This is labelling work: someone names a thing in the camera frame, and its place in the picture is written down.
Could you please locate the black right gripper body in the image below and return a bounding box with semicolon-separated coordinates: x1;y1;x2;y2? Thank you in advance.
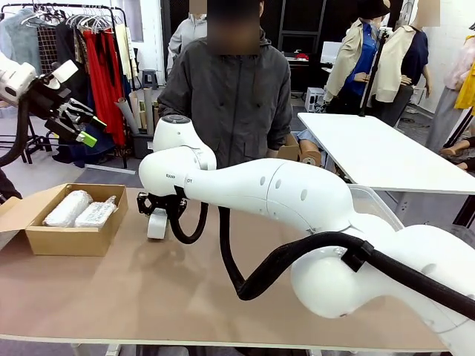
147;192;178;205

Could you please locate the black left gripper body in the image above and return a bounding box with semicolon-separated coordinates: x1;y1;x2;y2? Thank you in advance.
27;79;74;122

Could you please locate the unwrapped white clock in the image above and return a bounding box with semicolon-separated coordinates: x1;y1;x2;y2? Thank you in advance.
146;207;169;240

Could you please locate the bubble-wrapped clock showing display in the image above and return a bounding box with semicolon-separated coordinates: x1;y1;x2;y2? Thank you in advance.
73;195;117;228

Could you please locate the bubble-wrapped white clock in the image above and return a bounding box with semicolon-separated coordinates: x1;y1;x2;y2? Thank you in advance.
41;190;94;228

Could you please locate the navy hanging garment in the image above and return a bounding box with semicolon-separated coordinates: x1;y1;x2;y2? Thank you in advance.
73;122;117;168

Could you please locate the red dress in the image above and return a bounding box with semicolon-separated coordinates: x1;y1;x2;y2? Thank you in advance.
81;28;128;146

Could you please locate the black clothes rack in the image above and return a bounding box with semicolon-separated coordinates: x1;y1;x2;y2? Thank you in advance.
0;2;129;170

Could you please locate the grey paper roll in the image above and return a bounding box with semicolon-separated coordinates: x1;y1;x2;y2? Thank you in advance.
114;96;140;135

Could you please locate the checkered dark garment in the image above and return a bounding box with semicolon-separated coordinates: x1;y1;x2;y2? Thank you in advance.
36;22;60;79

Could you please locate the white bar on floor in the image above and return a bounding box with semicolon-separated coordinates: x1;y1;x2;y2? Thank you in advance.
84;163;138;176

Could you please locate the cream paper roll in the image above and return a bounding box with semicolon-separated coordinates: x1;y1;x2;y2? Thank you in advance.
128;90;148;131

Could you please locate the black hanging garment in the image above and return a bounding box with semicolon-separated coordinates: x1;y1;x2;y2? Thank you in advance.
54;25;90;105

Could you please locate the dark storage bin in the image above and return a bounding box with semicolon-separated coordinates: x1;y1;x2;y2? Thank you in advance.
131;132;156;160

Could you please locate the pale green paper roll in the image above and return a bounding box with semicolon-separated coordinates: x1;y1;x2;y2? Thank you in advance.
143;86;155;136

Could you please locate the light blue garment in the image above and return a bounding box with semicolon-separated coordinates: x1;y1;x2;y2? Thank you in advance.
0;7;44;75

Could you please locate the grey step stool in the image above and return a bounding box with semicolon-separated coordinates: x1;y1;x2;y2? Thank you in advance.
140;68;160;90

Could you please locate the open cardboard box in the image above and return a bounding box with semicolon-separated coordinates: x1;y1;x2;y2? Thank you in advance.
0;182;129;257

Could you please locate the dark-sleeved bystander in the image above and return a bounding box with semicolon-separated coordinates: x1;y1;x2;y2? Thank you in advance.
0;167;24;204

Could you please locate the person in dark grey jacket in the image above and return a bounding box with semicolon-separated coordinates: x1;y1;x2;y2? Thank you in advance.
157;0;294;171

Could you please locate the brown cardboard carton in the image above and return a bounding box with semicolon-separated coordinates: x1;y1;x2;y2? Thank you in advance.
277;133;301;162

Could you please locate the bystander in grey hoodie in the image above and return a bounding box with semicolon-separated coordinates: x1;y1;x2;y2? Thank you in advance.
166;0;209;78

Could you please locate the lying mannequin under table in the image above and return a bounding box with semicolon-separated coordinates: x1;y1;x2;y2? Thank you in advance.
295;128;321;150

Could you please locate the white crate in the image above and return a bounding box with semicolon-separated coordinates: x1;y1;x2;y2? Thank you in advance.
304;85;326;113

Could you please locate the white table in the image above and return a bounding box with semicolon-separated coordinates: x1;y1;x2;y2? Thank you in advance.
297;111;475;196

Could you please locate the clear plastic container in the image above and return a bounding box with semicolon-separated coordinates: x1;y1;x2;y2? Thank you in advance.
347;184;406;230

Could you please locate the mannequin beige jacket blue shirt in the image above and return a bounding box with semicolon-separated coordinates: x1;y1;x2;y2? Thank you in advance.
323;0;387;114

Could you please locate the black tripod pole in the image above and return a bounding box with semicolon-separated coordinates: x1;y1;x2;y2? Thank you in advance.
358;26;393;117

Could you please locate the mannequin cream jacket navy top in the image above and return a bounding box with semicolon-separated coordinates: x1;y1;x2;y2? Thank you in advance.
373;0;433;128

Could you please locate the black mannequin hat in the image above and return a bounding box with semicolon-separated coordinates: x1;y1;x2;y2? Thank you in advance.
356;0;391;19

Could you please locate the mannequin pink top yellow cloth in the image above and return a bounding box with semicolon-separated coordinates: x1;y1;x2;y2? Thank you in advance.
425;22;475;154

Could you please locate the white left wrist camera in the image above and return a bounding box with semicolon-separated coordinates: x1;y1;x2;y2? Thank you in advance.
47;59;80;90

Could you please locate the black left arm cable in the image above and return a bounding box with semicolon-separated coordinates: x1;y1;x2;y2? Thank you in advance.
0;93;33;168

